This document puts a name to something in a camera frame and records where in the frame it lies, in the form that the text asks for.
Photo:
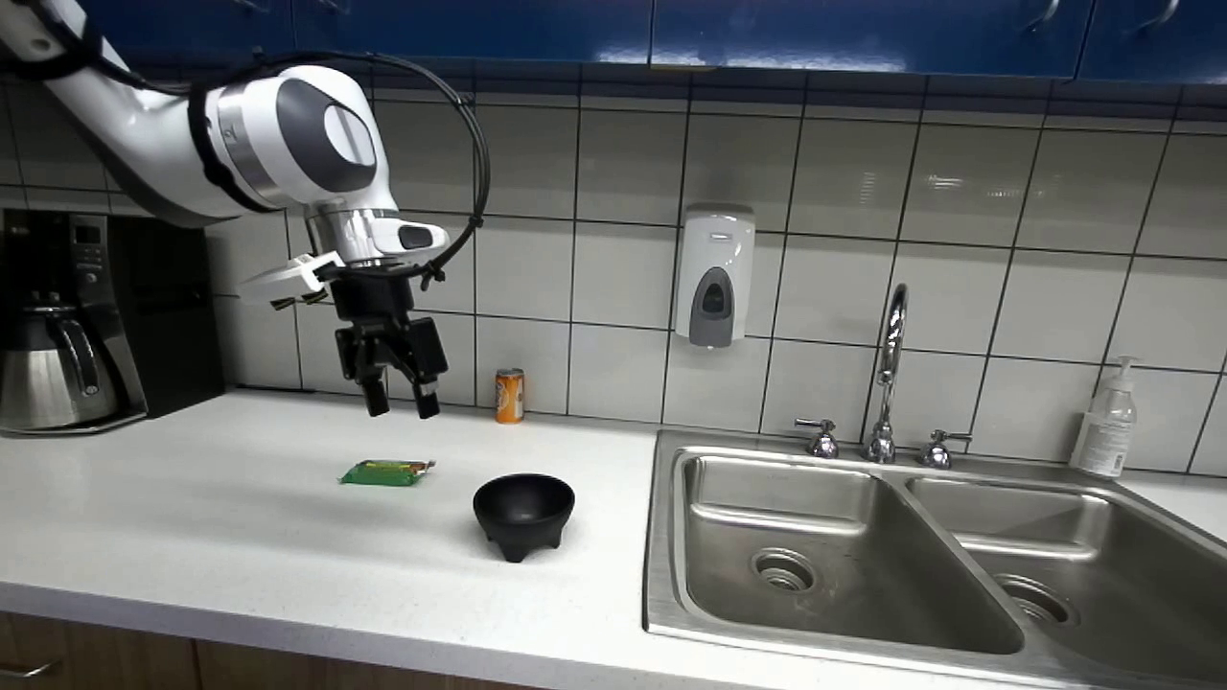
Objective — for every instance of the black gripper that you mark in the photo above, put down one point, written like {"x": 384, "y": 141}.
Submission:
{"x": 372, "y": 302}

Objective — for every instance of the green chocolate bar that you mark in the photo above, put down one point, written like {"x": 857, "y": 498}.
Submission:
{"x": 384, "y": 473}

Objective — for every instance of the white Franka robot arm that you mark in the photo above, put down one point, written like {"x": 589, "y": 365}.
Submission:
{"x": 253, "y": 137}

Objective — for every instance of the black bowl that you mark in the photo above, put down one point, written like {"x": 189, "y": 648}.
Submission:
{"x": 521, "y": 512}

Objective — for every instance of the black steel coffee maker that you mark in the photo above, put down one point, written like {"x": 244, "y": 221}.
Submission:
{"x": 154, "y": 318}

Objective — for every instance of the stainless steel coffee carafe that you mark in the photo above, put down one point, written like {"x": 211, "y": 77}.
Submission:
{"x": 51, "y": 371}

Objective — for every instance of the blue upper cabinet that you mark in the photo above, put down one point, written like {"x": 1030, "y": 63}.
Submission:
{"x": 576, "y": 27}

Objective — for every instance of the wooden base cabinet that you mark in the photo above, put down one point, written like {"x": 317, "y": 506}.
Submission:
{"x": 126, "y": 658}

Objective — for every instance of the stainless steel double sink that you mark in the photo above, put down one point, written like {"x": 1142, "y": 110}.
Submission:
{"x": 828, "y": 538}

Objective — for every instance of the chrome sink faucet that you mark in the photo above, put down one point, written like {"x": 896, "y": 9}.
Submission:
{"x": 891, "y": 356}

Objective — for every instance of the clear soap pump bottle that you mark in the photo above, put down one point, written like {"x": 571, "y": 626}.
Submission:
{"x": 1101, "y": 425}

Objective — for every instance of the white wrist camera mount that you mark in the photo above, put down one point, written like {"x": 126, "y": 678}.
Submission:
{"x": 301, "y": 275}

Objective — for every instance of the white wall soap dispenser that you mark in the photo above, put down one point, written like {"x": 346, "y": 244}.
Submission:
{"x": 709, "y": 275}

